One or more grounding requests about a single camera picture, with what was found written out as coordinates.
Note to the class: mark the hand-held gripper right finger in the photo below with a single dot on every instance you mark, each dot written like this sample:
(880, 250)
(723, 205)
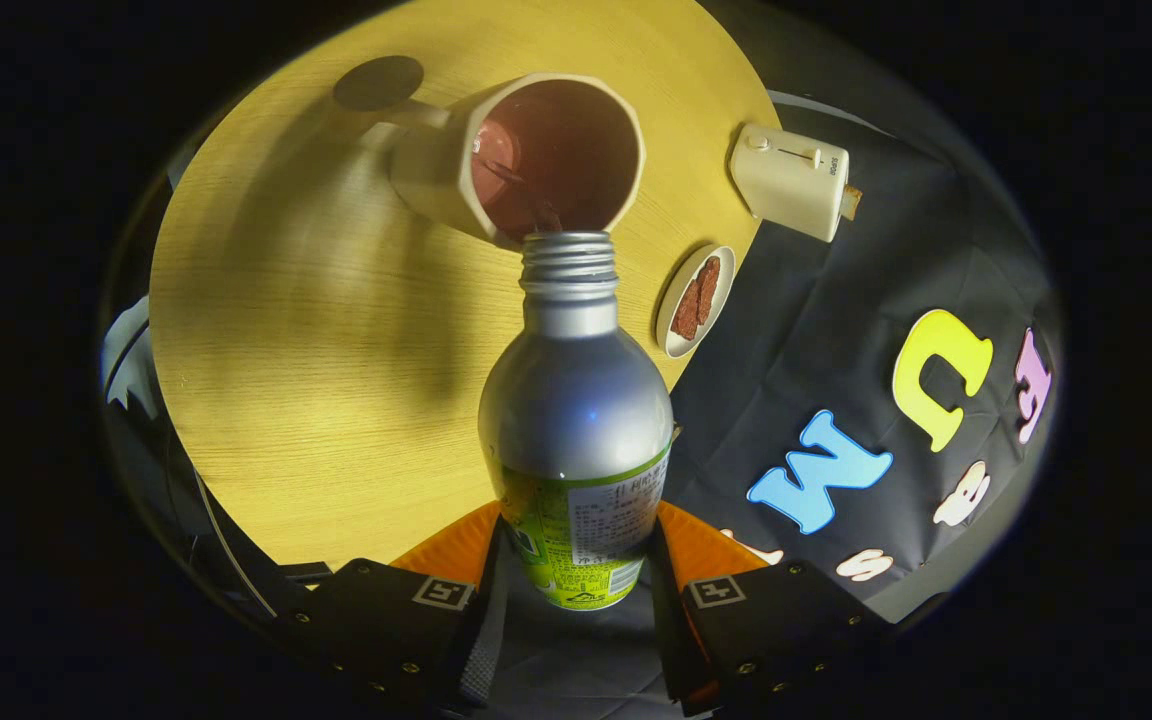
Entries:
(786, 620)

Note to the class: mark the wooden table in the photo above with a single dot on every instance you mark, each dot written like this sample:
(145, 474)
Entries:
(316, 350)

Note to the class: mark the black backdrop cloth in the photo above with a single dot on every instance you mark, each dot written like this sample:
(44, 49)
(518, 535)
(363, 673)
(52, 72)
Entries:
(816, 330)

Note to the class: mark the small white plate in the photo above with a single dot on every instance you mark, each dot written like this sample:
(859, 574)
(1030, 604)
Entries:
(711, 320)

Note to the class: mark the toast slice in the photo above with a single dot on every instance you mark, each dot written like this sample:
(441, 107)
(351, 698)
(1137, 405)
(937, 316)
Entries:
(851, 202)

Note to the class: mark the white toaster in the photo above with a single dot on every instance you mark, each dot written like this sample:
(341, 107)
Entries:
(786, 180)

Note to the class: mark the silver juice bottle green label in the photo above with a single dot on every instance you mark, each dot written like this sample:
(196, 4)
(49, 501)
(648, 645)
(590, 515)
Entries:
(576, 400)

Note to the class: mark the brown meat slice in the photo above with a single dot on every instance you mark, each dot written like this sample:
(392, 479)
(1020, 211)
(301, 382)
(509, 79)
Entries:
(686, 312)
(707, 288)

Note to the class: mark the crumpled white plastic sheet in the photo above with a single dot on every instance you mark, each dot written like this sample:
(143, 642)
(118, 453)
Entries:
(131, 360)

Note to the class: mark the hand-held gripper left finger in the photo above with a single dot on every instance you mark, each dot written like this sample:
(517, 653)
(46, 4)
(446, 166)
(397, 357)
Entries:
(396, 620)

